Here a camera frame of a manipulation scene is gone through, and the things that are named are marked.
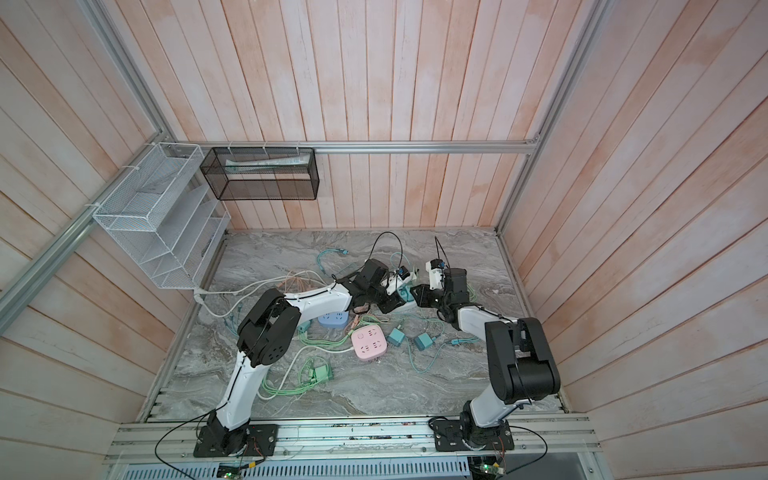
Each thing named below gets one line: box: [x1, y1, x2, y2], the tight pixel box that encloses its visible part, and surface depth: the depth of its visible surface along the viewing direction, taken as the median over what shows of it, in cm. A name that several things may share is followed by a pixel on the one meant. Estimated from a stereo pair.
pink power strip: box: [351, 325, 387, 360], surface depth 90 cm
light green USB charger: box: [315, 365, 333, 382], surface depth 84 cm
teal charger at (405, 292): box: [397, 284, 414, 302], surface depth 95 cm
